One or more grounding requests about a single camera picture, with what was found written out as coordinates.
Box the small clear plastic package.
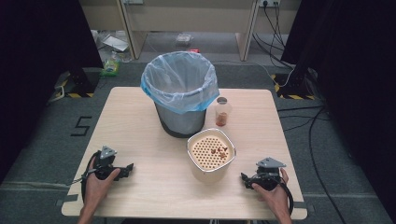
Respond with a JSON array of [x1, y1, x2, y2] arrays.
[[175, 33, 194, 49]]

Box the person's left hand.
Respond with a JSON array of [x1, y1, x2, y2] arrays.
[[82, 156, 121, 209]]

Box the beige wooden desk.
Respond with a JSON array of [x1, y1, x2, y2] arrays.
[[78, 0, 303, 63]]

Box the perforated cream strainer insert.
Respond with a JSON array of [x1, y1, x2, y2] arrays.
[[190, 134, 234, 171]]

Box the brown food scraps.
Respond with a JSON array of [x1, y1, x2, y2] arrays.
[[210, 146, 230, 160]]

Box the white floor cable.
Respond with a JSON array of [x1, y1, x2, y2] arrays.
[[213, 59, 296, 89]]

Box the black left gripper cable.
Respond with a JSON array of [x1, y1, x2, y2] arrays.
[[66, 150, 103, 203]]

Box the black curtain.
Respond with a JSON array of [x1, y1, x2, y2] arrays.
[[0, 0, 105, 185], [280, 0, 396, 217]]

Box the person's right hand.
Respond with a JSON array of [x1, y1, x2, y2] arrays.
[[250, 167, 291, 217]]

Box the black floor cables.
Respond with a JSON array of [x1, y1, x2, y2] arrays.
[[276, 105, 349, 224]]

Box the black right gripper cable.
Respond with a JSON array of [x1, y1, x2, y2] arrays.
[[278, 181, 295, 217]]

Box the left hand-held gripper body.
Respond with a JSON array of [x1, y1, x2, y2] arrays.
[[91, 145, 126, 181]]

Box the clear plastic jar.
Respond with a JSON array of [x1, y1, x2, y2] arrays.
[[214, 96, 233, 128]]

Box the black stand base striped tape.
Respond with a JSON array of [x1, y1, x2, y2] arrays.
[[53, 67, 101, 99], [270, 66, 317, 101]]

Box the black hanging cables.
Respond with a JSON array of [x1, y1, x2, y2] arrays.
[[251, 2, 295, 70]]

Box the black tape floor mark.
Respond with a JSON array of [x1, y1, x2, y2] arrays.
[[70, 116, 93, 137]]

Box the clear plastic wrapping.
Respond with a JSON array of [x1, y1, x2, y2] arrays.
[[91, 29, 133, 63]]

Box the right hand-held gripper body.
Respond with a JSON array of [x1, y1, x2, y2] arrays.
[[248, 157, 288, 192]]

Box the blue plastic bin liner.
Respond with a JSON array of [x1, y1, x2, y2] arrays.
[[140, 50, 220, 116]]

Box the cream container with metal rim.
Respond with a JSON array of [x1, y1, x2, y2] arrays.
[[186, 127, 237, 184]]

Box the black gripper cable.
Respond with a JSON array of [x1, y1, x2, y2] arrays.
[[66, 150, 103, 203], [278, 181, 295, 217]]

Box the green packet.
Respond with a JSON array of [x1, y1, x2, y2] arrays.
[[99, 58, 121, 78]]

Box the grey trash bin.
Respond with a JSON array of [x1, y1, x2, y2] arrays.
[[154, 102, 207, 139]]

